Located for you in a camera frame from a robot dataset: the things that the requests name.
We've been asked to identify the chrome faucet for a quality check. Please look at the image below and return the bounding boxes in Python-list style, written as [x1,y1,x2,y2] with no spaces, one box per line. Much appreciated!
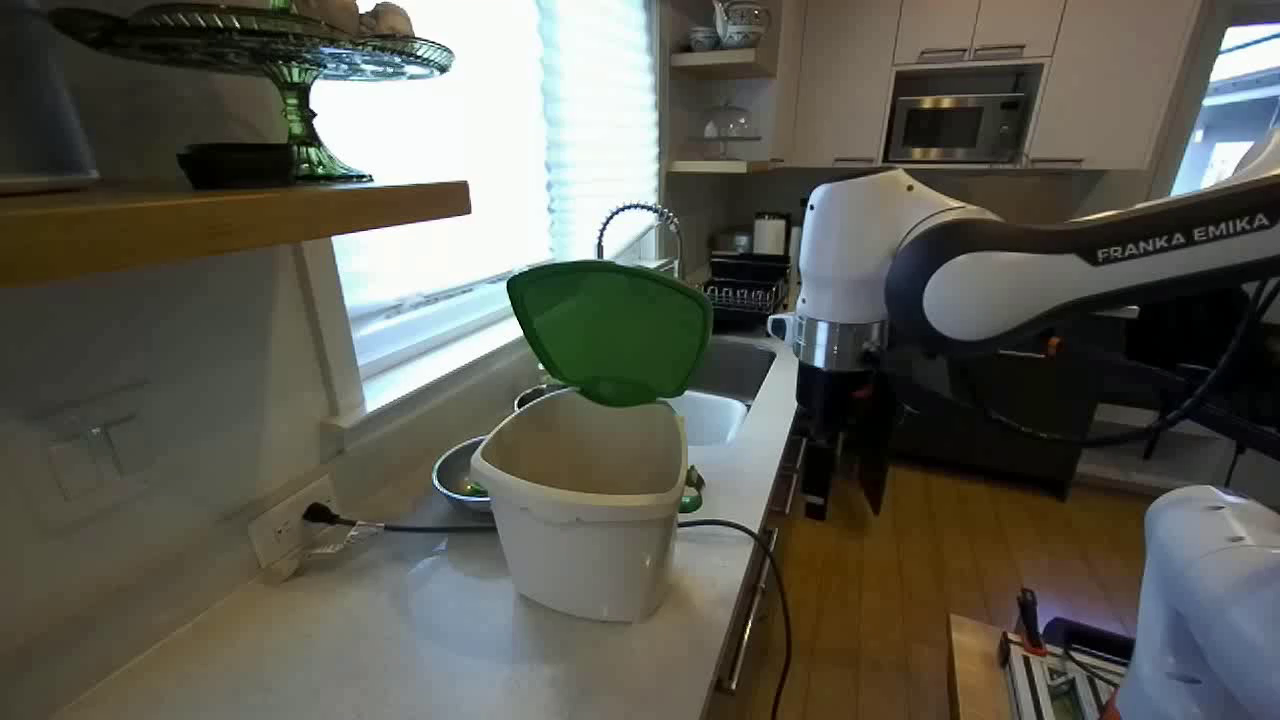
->
[592,199,684,280]

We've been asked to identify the metal robot cart frame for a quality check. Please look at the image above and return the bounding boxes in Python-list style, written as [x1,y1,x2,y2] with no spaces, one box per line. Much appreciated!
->
[949,584,1141,720]

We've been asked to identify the steel mixing bowl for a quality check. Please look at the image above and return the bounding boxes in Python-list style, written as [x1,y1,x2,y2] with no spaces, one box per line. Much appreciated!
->
[427,432,501,517]

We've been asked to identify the black power cable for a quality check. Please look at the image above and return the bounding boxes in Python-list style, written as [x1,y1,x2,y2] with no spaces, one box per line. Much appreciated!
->
[299,501,796,720]

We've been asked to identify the green bin lid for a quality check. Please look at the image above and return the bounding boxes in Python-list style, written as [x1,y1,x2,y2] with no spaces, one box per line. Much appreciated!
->
[503,259,718,412]

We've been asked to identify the black coffee machine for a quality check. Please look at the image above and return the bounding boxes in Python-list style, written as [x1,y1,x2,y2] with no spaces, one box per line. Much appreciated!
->
[701,248,801,339]

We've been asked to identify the green glass cake stand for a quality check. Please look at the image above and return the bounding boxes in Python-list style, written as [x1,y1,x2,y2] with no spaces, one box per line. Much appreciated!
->
[43,0,460,188]

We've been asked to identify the green bin handle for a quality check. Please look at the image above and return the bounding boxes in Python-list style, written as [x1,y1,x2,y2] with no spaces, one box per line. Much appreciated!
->
[676,462,710,520]

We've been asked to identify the white plastic bin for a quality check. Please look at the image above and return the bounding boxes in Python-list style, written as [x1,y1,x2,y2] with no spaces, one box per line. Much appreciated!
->
[469,383,698,628]

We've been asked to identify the white window blind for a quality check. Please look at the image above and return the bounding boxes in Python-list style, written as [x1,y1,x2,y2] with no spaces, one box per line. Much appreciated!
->
[538,0,663,267]

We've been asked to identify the steel microwave oven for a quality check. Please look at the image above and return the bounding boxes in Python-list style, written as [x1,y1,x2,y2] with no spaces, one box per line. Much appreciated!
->
[884,89,1038,168]

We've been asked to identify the white kitchen sink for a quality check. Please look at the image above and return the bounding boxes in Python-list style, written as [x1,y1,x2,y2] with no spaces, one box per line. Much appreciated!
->
[667,334,785,451]

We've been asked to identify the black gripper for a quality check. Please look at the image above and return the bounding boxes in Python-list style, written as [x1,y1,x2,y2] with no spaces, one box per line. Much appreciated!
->
[792,361,899,525]

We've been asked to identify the wooden wall shelf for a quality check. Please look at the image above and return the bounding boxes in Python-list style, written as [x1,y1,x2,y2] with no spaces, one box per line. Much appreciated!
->
[0,178,477,294]

